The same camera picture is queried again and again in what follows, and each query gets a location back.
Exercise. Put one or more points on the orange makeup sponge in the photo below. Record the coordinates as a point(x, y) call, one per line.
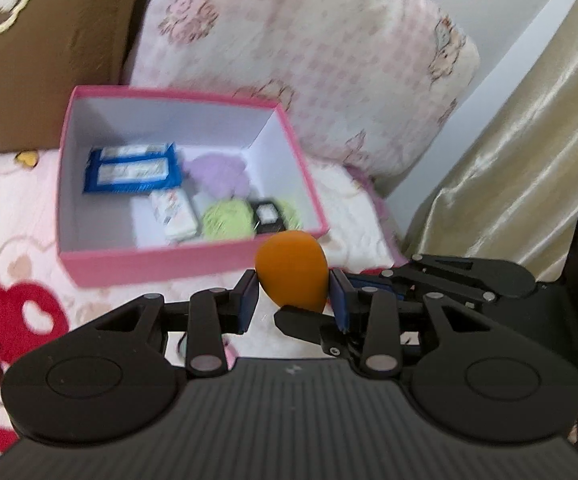
point(293, 271)

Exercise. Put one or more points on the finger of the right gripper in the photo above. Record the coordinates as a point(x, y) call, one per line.
point(378, 281)
point(314, 328)

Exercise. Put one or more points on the gold satin curtain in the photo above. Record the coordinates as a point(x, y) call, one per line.
point(514, 194)

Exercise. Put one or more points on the pink checkered pillow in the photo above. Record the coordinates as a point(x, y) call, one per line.
point(366, 83)

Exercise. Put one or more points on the white tissue pack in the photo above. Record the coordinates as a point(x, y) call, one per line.
point(175, 213)

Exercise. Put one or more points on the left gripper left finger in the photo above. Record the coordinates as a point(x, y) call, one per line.
point(213, 313)

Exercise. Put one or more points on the green yarn ball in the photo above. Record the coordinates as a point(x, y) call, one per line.
point(242, 219)

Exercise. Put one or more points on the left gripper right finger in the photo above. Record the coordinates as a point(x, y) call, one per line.
point(368, 319)

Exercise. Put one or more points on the purple plush toy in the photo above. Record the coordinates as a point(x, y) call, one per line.
point(221, 176)

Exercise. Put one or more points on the brown embroidered pillow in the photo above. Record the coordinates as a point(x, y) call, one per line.
point(47, 48)

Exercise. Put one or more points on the blue wet wipes pack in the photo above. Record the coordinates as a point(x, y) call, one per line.
point(132, 169)

